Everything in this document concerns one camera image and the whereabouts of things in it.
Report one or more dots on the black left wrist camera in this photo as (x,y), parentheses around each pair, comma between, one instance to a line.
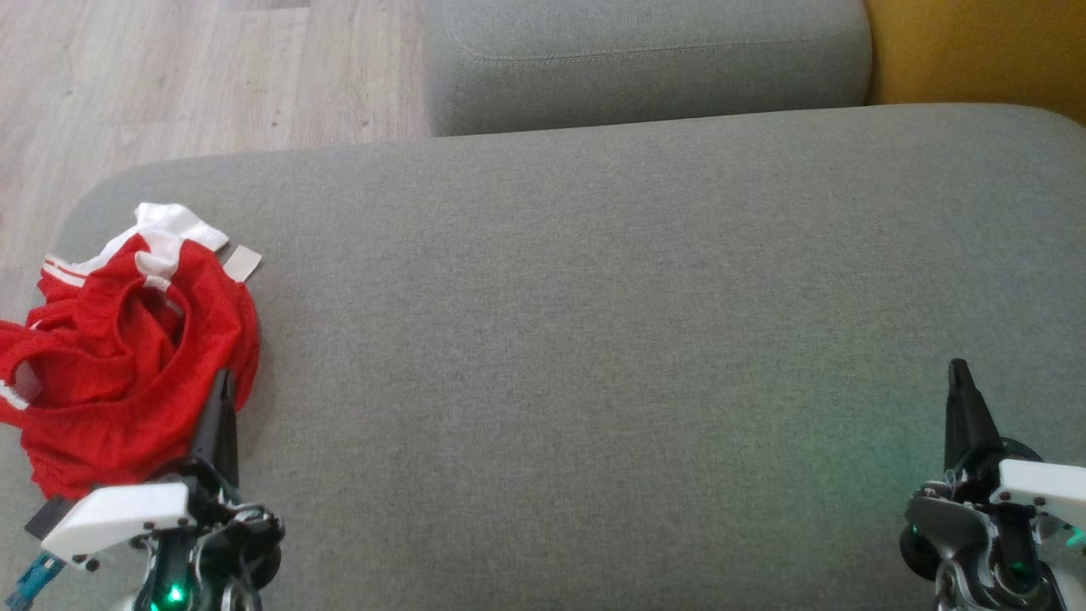
(47,519)

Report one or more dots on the large grey sofa seat cushion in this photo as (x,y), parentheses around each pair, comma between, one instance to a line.
(594,339)

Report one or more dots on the mustard yellow cushion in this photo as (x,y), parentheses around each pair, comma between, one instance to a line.
(976,51)

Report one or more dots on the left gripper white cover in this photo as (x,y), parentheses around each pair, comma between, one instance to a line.
(119,513)

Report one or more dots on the red white basketball jersey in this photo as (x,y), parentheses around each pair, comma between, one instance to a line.
(170,225)

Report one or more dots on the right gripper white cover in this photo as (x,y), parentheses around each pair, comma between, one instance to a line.
(1035,488)

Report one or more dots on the small grey sofa cushion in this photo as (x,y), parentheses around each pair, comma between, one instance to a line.
(645,59)

